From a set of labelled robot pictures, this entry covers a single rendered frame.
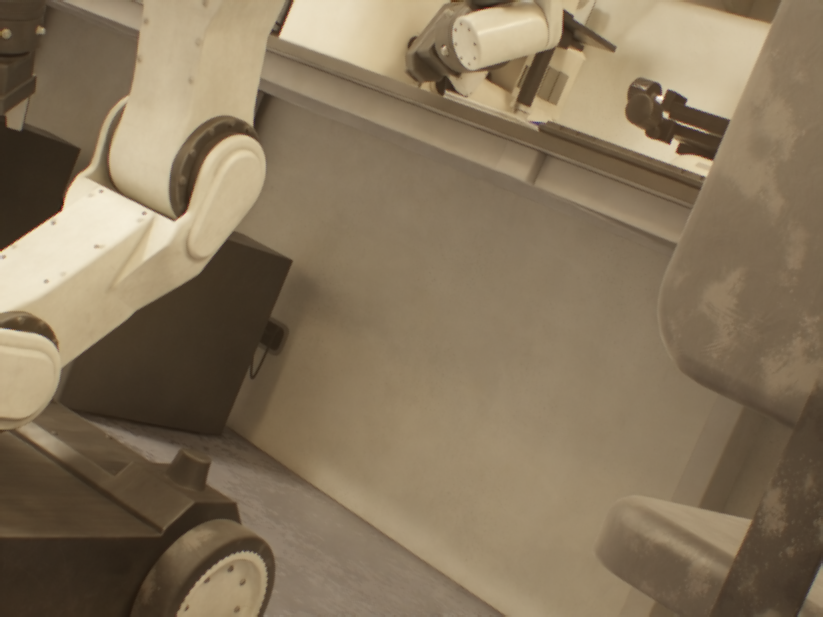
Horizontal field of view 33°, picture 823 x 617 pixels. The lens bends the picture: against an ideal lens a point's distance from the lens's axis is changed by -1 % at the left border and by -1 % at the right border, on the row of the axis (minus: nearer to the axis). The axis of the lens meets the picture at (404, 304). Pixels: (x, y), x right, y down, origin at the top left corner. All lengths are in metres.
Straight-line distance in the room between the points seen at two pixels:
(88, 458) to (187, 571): 0.22
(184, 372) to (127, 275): 1.17
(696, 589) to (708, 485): 1.14
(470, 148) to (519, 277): 0.95
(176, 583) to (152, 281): 0.35
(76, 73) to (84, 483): 2.25
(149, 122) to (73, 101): 2.12
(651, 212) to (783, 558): 0.62
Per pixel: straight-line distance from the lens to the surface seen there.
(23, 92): 1.84
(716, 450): 2.24
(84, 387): 2.69
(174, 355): 2.78
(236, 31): 1.67
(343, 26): 1.95
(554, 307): 2.58
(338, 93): 1.89
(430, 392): 2.71
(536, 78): 2.08
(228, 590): 1.69
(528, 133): 1.58
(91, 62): 3.79
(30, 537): 1.48
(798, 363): 1.04
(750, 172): 1.10
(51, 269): 1.62
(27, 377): 1.56
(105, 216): 1.68
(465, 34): 1.70
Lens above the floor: 0.65
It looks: 5 degrees down
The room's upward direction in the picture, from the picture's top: 23 degrees clockwise
